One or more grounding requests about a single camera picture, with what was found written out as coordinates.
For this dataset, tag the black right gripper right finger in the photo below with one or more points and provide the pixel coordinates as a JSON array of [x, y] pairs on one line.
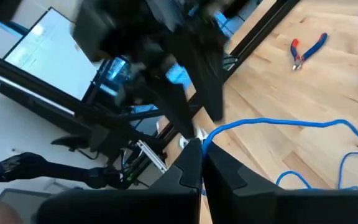
[[275, 207]]

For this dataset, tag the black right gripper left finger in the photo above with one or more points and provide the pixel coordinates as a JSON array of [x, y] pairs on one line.
[[135, 207]]

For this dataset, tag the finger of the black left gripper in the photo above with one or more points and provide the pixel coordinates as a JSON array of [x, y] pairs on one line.
[[211, 81], [174, 105]]

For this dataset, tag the black background robot arm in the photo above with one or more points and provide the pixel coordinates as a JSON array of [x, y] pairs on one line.
[[26, 166]]

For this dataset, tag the white rail bracket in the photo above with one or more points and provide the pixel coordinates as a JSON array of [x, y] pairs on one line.
[[194, 133]]

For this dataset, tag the white panel black frame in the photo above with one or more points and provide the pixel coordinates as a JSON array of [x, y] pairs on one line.
[[51, 56]]

